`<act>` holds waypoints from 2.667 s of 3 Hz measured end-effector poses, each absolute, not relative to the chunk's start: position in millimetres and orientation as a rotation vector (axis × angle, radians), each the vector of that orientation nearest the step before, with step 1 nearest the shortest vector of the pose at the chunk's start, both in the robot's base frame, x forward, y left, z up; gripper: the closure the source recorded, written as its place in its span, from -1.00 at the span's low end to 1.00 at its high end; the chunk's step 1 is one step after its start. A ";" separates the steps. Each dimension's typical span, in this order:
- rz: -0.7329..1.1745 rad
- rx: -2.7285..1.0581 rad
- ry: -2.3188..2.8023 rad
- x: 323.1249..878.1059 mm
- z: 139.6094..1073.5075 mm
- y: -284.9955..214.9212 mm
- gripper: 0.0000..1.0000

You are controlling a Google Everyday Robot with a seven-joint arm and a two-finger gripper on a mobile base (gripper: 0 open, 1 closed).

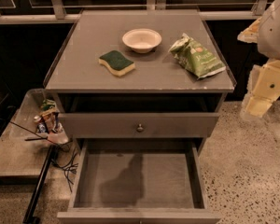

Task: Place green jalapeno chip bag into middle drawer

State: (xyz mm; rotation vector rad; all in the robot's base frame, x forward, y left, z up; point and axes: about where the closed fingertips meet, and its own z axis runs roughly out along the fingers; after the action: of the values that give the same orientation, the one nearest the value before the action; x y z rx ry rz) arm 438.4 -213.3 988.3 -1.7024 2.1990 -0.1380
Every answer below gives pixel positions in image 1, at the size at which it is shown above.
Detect black cables on floor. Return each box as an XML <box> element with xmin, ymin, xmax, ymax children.
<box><xmin>8</xmin><ymin>120</ymin><xmax>80</xmax><ymax>194</ymax></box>

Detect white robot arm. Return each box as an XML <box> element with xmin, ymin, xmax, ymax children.
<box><xmin>237</xmin><ymin>0</ymin><xmax>280</xmax><ymax>119</ymax></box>

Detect white window frame railing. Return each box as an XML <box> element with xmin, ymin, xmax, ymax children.
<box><xmin>0</xmin><ymin>0</ymin><xmax>273</xmax><ymax>24</ymax></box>

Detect grey wooden drawer cabinet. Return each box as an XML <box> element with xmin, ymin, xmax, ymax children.
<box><xmin>42</xmin><ymin>9</ymin><xmax>237</xmax><ymax>224</ymax></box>

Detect green and yellow sponge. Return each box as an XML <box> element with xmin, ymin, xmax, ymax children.
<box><xmin>99</xmin><ymin>50</ymin><xmax>135</xmax><ymax>77</ymax></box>

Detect snack packages in bin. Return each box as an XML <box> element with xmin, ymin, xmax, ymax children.
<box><xmin>34</xmin><ymin>99</ymin><xmax>63</xmax><ymax>133</ymax></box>

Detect black floor rail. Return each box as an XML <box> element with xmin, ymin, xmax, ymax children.
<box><xmin>22</xmin><ymin>146</ymin><xmax>56</xmax><ymax>224</ymax></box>

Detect green jalapeno chip bag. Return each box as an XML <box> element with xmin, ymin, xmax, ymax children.
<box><xmin>169</xmin><ymin>34</ymin><xmax>226</xmax><ymax>79</ymax></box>

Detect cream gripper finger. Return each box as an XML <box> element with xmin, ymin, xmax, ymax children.
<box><xmin>237</xmin><ymin>18</ymin><xmax>260</xmax><ymax>43</ymax></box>
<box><xmin>242</xmin><ymin>94</ymin><xmax>273</xmax><ymax>118</ymax></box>

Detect closed grey top drawer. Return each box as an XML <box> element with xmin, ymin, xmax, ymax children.
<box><xmin>59</xmin><ymin>113</ymin><xmax>218</xmax><ymax>138</ymax></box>

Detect white ceramic bowl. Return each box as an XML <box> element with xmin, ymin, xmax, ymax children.
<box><xmin>122</xmin><ymin>28</ymin><xmax>161</xmax><ymax>54</ymax></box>

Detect round metal drawer knob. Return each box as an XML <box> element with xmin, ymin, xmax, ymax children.
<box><xmin>136</xmin><ymin>124</ymin><xmax>144</xmax><ymax>133</ymax></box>

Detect open grey middle drawer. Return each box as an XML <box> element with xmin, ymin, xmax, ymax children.
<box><xmin>57</xmin><ymin>139</ymin><xmax>220</xmax><ymax>224</ymax></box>

